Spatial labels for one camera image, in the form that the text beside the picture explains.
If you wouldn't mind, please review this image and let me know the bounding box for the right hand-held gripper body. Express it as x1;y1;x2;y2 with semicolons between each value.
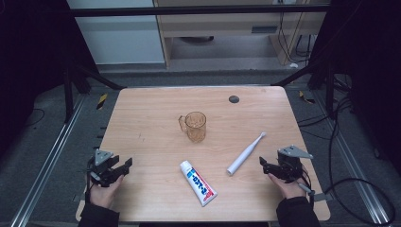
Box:
272;144;314;184

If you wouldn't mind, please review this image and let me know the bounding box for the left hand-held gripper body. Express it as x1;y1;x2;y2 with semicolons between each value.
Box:
87;148;125;188

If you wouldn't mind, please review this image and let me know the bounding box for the white electric toothbrush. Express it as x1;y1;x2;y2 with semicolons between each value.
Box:
226;131;268;177

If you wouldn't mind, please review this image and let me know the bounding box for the white toothpaste tube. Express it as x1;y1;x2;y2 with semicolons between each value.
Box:
179;160;218;208

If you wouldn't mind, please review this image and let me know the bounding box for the clear amber glass cup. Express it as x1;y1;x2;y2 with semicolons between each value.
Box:
178;111;208;144

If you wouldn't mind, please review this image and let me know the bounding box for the person's right hand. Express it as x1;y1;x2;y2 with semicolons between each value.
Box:
268;166;310;200

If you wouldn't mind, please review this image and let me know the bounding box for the person's left hand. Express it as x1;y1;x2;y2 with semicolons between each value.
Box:
89;174;125;210

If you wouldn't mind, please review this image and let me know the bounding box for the yellow black striped tape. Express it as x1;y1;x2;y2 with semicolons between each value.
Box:
298;90;316;105
96;92;109;111

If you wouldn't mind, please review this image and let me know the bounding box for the black metal stand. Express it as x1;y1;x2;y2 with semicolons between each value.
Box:
270;58;353;116
61;60;127;125

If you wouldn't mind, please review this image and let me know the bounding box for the white cabinet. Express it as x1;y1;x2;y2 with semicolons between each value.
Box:
66;0;166;66

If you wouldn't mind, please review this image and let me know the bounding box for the light wooden desk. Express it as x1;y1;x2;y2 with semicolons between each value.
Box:
152;0;331;68

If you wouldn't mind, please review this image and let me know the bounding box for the left hand-held gripper cable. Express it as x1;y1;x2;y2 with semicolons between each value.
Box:
83;155;97;204

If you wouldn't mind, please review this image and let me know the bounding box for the hand-held gripper cable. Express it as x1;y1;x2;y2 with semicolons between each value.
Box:
296;171;317;207
83;155;97;204

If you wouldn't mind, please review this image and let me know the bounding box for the right hand-held gripper cable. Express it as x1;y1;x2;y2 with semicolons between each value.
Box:
296;171;317;207

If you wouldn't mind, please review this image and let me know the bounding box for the aluminium floor rail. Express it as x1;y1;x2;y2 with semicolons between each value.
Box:
9;94;88;227
311;91;393;226

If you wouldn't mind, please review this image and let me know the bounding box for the thick black floor cable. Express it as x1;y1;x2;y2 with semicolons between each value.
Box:
323;94;397;227

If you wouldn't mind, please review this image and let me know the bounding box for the black horizontal frame bar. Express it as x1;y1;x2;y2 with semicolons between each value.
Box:
69;4;331;18

